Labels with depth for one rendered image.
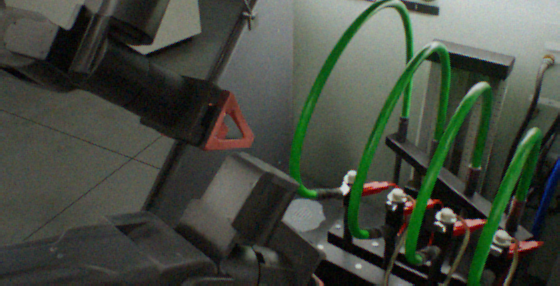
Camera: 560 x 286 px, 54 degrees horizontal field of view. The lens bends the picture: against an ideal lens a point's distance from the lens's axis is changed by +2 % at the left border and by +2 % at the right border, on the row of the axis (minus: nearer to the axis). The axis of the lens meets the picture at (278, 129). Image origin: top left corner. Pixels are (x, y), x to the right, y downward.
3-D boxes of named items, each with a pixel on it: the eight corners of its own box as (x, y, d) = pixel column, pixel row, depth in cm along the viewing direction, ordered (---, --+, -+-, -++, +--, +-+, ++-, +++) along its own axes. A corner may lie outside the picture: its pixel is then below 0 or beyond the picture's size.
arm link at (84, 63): (51, 79, 51) (79, 79, 47) (80, 15, 52) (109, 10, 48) (114, 109, 55) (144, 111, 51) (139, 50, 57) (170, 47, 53)
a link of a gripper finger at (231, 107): (237, 109, 66) (179, 74, 60) (276, 118, 61) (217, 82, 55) (214, 159, 65) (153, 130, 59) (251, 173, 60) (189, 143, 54)
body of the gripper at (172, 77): (175, 78, 63) (121, 47, 58) (227, 89, 55) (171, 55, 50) (151, 129, 62) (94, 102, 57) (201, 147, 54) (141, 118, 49)
